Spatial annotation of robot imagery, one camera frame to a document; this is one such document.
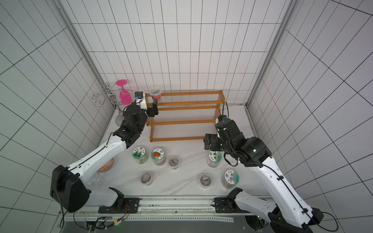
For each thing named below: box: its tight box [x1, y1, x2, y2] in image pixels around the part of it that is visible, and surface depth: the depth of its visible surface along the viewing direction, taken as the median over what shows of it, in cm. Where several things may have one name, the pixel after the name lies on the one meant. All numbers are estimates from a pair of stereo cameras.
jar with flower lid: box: [206, 150, 222, 168], surface depth 84 cm
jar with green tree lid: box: [132, 146, 150, 165], surface depth 85 cm
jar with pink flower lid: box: [220, 168, 240, 189], surface depth 76 cm
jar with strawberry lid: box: [151, 147, 167, 167], surface depth 85 cm
